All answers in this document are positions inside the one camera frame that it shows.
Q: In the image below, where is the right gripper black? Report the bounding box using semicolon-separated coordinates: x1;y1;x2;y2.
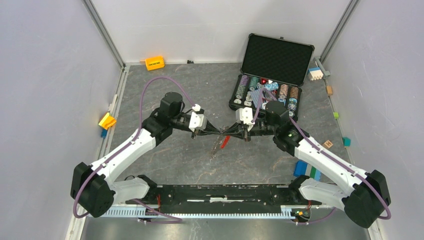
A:
222;118;278;142

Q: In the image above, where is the red handled keyring tool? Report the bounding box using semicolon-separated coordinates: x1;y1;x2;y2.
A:
210;126;230;159

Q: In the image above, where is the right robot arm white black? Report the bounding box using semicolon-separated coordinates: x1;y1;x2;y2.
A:
222;101;392;229

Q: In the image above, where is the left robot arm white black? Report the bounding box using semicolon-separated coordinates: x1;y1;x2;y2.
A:
70;92;221;218

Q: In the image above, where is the black poker chip case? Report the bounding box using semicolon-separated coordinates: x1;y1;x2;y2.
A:
228;33;315;120

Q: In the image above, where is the blue green white brick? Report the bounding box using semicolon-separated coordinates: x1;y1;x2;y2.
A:
293;160;321;181

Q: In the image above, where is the orange yellow toy block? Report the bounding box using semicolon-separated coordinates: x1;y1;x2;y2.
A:
144;55;165;71

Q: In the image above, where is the wooden letter cube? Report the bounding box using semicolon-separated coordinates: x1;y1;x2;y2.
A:
323;140;334;149

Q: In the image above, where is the white blue toy block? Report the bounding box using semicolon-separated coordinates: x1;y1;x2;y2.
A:
307;67;324;81

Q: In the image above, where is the yellow orange block left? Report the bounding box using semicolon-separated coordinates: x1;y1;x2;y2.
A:
98;112;117;130

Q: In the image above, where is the small wooden cube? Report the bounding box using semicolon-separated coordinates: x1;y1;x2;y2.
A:
326;85;333;96

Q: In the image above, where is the blue small block left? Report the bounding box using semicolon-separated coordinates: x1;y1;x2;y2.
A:
100;129;108;139

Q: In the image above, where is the teal small cube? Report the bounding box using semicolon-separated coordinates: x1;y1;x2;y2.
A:
342;136;351;148

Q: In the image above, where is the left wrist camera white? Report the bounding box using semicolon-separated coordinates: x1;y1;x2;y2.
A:
188;104;208;132

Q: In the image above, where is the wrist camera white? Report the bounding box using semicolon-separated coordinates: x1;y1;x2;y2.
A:
235;107;255;126
188;104;208;132

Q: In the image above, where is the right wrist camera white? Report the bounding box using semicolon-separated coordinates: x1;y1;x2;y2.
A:
235;107;255;126

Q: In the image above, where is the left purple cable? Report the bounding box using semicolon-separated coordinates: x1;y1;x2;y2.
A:
72;76;198;224

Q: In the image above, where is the purple cable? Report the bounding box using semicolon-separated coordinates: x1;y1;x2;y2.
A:
251;86;392;226
72;76;198;224

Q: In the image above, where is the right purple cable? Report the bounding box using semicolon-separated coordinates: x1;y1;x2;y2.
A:
251;86;392;226

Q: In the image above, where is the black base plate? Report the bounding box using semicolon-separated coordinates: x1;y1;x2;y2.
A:
141;184;311;214

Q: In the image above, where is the white toothed cable rail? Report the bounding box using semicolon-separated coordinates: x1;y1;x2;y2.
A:
101;205;295;220

